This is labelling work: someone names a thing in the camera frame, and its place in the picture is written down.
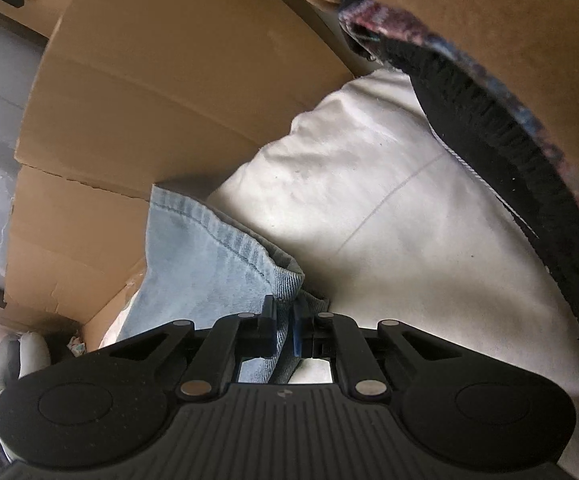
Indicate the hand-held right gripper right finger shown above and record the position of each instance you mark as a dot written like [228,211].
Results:
[298,332]

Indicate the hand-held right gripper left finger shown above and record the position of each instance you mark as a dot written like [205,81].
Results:
[272,330]

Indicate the light blue jeans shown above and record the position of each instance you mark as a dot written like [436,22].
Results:
[199,260]

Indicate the cream bear print blanket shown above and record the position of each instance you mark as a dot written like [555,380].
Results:
[394,210]

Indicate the floral cloth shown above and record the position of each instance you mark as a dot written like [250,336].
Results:
[76,346]

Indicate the grey neck pillow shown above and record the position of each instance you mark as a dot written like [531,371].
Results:
[31,355]

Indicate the folded cardboard sheet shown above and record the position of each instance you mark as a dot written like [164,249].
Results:
[169,85]

